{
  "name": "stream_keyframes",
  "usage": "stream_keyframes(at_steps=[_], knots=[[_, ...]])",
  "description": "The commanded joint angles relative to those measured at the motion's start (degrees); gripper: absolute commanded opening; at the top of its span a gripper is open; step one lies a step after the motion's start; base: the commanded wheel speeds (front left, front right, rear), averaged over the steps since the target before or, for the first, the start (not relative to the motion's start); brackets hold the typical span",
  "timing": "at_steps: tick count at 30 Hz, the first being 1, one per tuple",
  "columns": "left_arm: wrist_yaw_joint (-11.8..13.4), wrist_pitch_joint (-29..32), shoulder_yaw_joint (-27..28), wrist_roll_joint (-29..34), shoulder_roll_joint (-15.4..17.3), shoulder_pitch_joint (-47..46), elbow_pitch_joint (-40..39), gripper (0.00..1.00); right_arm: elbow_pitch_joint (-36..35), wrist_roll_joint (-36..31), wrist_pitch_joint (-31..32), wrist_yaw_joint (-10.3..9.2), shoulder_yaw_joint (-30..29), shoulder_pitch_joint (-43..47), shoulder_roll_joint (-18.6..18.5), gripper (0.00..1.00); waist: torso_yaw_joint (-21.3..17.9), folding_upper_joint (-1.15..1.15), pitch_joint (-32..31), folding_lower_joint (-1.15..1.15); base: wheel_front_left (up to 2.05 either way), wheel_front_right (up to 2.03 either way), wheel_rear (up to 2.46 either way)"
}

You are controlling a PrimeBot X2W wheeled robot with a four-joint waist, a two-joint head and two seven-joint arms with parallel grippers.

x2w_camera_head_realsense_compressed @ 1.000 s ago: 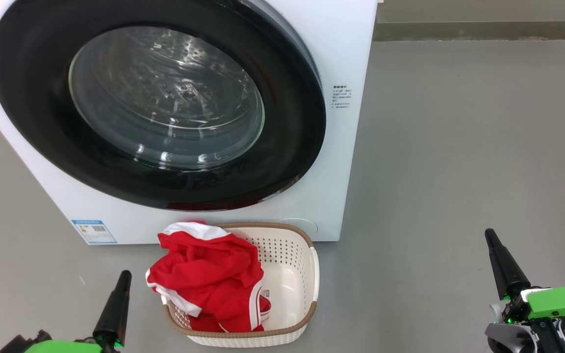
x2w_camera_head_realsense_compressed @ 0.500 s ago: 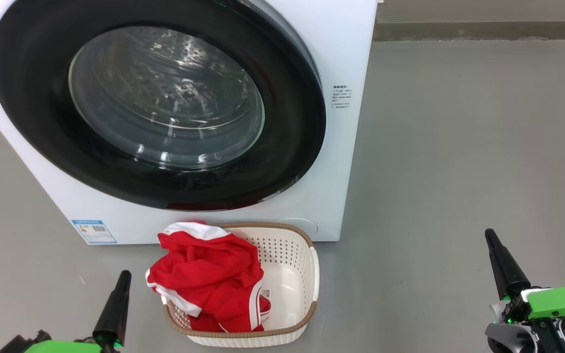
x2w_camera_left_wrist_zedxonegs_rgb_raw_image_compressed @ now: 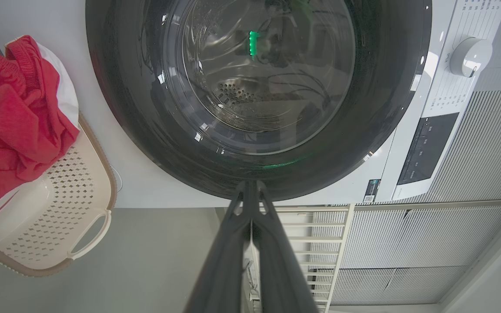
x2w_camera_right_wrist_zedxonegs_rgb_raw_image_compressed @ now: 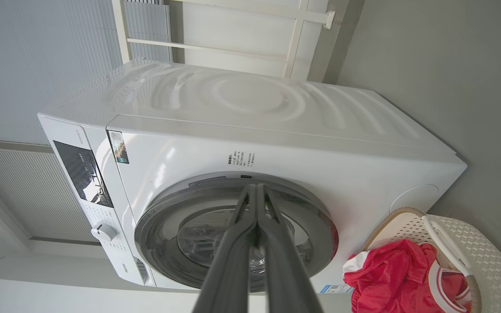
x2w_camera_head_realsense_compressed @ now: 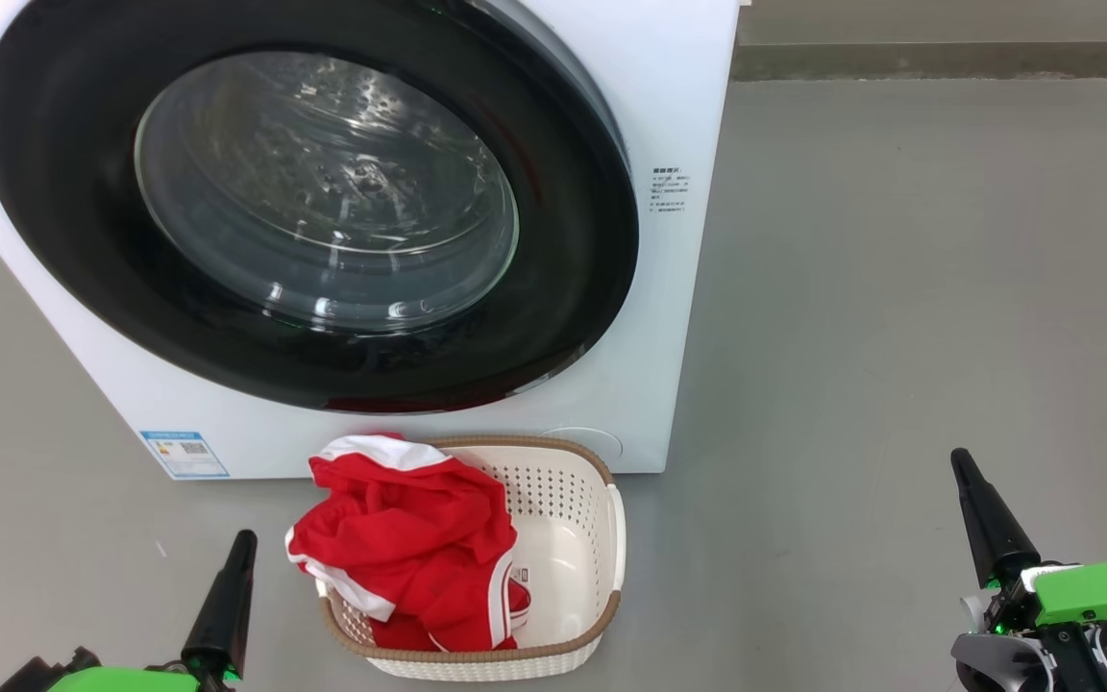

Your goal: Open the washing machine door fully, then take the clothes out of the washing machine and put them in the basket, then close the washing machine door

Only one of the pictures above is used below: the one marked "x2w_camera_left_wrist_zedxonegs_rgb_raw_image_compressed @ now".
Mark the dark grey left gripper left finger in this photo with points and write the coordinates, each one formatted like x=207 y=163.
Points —
x=224 y=269

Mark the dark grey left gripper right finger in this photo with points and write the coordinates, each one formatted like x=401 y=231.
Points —
x=281 y=269

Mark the dark grey round glass door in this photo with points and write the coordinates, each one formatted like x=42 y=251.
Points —
x=137 y=108

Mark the red garment with white stripes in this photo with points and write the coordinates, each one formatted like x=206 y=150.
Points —
x=7 y=121

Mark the white front-load washing machine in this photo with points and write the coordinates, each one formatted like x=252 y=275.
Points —
x=137 y=182

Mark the cream basket with brown rim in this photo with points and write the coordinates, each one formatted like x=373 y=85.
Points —
x=59 y=208

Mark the small black QR sticker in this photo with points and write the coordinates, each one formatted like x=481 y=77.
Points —
x=371 y=191

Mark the grey ribbed blind panel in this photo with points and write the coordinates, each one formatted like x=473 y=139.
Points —
x=450 y=234

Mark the steel perforated washer drum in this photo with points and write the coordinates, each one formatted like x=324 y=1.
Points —
x=233 y=91

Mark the black touch control panel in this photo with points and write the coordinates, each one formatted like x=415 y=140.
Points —
x=429 y=148

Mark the white round control knob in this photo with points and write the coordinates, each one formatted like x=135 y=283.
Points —
x=470 y=56

